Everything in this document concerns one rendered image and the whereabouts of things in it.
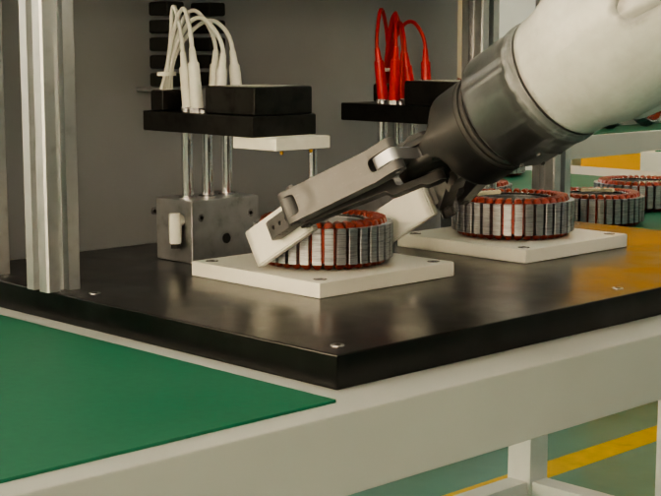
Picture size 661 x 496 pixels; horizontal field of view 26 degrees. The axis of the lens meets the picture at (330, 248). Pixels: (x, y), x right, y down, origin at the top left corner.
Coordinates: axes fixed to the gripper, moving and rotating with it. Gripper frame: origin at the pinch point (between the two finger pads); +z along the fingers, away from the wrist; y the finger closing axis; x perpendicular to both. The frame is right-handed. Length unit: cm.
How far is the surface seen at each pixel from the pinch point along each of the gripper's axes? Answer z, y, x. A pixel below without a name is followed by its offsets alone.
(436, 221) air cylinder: 11.5, 27.3, 3.9
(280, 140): -1.6, -2.5, 7.8
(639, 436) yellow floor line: 133, 215, -16
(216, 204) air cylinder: 9.8, -0.9, 7.5
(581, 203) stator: 12, 52, 4
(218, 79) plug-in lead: 4.6, -0.5, 16.8
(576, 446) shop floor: 138, 197, -13
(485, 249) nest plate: -1.4, 16.6, -3.7
